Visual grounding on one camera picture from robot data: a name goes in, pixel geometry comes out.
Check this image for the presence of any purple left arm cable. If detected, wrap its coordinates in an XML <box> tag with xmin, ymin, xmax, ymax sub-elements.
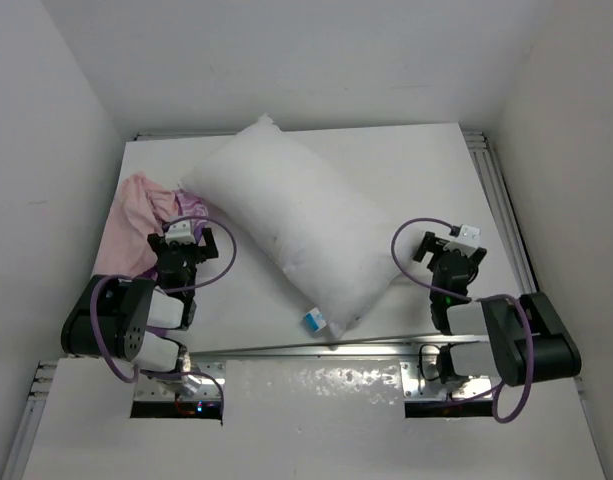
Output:
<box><xmin>88</xmin><ymin>215</ymin><xmax>237</xmax><ymax>414</ymax></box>

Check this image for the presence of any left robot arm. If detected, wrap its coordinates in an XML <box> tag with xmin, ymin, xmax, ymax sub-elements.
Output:
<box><xmin>61</xmin><ymin>221</ymin><xmax>219</xmax><ymax>384</ymax></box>

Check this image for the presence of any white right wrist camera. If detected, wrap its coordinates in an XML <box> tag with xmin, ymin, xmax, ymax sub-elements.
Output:
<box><xmin>445</xmin><ymin>224</ymin><xmax>481</xmax><ymax>256</ymax></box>

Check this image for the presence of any white pillow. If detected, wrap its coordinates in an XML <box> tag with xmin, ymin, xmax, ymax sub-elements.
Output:
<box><xmin>180</xmin><ymin>115</ymin><xmax>397</xmax><ymax>339</ymax></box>

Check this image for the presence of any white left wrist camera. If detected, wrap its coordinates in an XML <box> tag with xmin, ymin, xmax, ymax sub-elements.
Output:
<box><xmin>164</xmin><ymin>220</ymin><xmax>195</xmax><ymax>244</ymax></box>

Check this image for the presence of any pink purple pillowcase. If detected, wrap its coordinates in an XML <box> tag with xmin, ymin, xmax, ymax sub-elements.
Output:
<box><xmin>93</xmin><ymin>172</ymin><xmax>208</xmax><ymax>278</ymax></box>

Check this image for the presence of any white front cover board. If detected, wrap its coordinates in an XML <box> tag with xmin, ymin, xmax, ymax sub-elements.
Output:
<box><xmin>25</xmin><ymin>359</ymin><xmax>603</xmax><ymax>479</ymax></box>

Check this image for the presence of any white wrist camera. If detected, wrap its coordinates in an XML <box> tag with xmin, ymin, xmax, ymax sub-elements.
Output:
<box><xmin>445</xmin><ymin>224</ymin><xmax>481</xmax><ymax>256</ymax></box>
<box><xmin>164</xmin><ymin>220</ymin><xmax>195</xmax><ymax>244</ymax></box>

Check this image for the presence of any blue white pillow label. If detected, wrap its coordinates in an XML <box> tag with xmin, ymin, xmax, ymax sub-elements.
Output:
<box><xmin>302</xmin><ymin>308</ymin><xmax>327</xmax><ymax>333</ymax></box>

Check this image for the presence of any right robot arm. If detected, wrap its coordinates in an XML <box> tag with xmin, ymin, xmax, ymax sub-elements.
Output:
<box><xmin>413</xmin><ymin>232</ymin><xmax>582</xmax><ymax>387</ymax></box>

